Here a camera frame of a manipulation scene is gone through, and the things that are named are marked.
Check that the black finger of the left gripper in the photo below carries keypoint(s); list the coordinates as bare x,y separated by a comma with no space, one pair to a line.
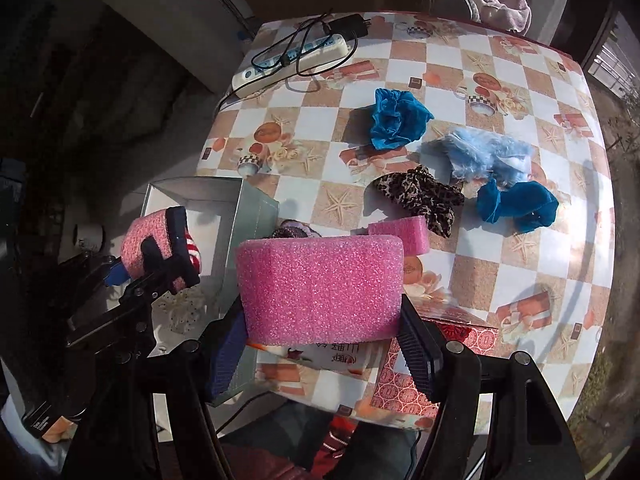
142,292

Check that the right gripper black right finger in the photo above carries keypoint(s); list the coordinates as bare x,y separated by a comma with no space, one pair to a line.
420,343

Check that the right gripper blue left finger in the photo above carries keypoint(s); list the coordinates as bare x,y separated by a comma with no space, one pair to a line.
227,339

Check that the pink sponge block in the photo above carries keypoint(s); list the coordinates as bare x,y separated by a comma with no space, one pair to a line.
325,290
412,231

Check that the purple knit scrunchie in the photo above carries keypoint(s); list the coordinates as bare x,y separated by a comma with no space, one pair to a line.
293,229

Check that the leopard print scrunchie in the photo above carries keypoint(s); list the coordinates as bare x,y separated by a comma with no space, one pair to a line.
418,192

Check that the blue fabric scrunchie elongated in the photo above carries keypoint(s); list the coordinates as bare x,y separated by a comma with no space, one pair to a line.
529,204

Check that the light blue fluffy scrunchie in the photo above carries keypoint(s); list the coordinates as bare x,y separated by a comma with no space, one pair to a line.
476,154

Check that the cream polka dot scrunchie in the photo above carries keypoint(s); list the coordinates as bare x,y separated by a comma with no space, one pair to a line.
184,313

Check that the person's left hand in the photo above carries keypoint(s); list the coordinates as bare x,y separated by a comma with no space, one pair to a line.
62,430

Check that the red patterned box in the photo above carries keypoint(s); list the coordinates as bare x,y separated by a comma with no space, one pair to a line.
410,377

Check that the white roll on floor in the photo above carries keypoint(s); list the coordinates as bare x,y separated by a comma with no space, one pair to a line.
88,237

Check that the white open storage box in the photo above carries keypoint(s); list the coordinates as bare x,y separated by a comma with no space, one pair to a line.
221,213

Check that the orange white tissue pack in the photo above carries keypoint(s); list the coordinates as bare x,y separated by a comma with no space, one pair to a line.
294,371

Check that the white power strip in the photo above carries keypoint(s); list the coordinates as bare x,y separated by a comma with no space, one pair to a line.
310,58

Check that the black power adapter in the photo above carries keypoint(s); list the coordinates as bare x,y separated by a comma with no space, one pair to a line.
350,27

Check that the pink clothes on chair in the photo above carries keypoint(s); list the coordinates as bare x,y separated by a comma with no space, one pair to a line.
512,16

